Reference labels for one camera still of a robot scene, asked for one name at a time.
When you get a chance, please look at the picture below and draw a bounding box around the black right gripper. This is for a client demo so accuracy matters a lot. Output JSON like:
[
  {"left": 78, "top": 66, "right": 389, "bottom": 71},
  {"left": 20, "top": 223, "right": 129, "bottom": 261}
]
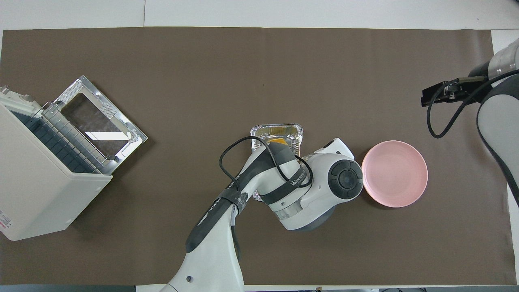
[{"left": 421, "top": 75, "right": 488, "bottom": 107}]

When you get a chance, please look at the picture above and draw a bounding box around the silver foil tray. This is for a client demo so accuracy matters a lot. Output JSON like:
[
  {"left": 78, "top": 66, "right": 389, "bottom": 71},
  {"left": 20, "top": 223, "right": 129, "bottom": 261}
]
[{"left": 250, "top": 124, "right": 304, "bottom": 202}]

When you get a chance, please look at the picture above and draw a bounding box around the glass oven door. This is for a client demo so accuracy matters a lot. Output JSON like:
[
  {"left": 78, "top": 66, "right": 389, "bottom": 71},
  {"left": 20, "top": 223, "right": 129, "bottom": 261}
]
[{"left": 52, "top": 75, "right": 148, "bottom": 163}]

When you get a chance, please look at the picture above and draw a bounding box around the cream toaster oven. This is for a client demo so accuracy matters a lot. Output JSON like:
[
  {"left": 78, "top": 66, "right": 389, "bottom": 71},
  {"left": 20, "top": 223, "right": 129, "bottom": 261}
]
[{"left": 0, "top": 75, "right": 148, "bottom": 241}]

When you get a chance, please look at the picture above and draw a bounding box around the pink round plate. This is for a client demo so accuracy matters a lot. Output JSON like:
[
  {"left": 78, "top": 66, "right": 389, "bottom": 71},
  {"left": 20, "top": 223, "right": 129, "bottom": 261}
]
[{"left": 361, "top": 140, "right": 429, "bottom": 208}]

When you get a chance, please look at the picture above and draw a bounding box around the brown table mat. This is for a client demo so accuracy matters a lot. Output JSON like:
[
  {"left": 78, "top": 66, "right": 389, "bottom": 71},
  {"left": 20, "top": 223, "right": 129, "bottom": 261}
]
[{"left": 0, "top": 27, "right": 517, "bottom": 286}]

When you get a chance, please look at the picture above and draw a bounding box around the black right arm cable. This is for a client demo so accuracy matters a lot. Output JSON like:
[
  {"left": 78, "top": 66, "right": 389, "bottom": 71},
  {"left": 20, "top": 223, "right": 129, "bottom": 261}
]
[{"left": 427, "top": 69, "right": 519, "bottom": 139}]

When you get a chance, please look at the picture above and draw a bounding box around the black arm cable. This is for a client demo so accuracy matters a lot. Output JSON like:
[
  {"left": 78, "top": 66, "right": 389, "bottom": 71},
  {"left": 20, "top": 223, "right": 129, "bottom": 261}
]
[
  {"left": 427, "top": 69, "right": 519, "bottom": 139},
  {"left": 219, "top": 136, "right": 313, "bottom": 191}
]

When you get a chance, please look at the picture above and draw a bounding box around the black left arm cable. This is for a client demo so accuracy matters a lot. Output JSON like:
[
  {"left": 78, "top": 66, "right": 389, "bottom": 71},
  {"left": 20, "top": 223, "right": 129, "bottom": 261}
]
[{"left": 219, "top": 136, "right": 313, "bottom": 191}]

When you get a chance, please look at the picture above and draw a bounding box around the oven wire rack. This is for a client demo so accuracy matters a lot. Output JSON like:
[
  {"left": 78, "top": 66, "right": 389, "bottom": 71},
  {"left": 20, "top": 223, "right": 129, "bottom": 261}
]
[{"left": 12, "top": 103, "right": 119, "bottom": 175}]

